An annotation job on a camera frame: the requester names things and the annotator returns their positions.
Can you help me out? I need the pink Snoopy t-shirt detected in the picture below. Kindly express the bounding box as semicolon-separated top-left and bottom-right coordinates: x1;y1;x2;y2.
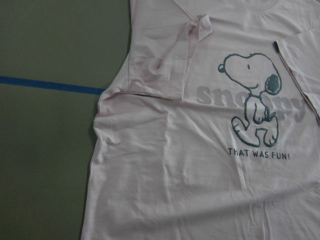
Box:
80;0;320;240

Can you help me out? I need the brown paper table cover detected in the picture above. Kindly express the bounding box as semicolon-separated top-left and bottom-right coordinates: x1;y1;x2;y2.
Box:
0;0;130;240

